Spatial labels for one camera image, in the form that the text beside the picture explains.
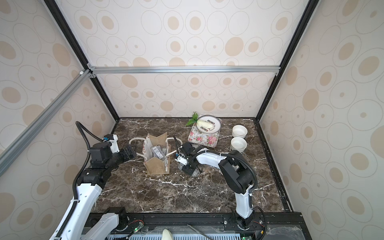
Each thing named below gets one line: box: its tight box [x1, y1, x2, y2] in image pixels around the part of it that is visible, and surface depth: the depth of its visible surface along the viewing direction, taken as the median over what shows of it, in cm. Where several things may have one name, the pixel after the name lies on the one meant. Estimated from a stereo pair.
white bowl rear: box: [232, 124, 248, 139], surface depth 111 cm
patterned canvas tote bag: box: [142, 132, 171, 175], surface depth 93 cm
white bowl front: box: [230, 136, 248, 153], surface depth 104 cm
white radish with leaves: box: [185, 111, 215, 129], surface depth 116 cm
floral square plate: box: [187, 123, 222, 148], surface depth 111 cm
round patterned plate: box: [196, 115, 222, 134], surface depth 119 cm
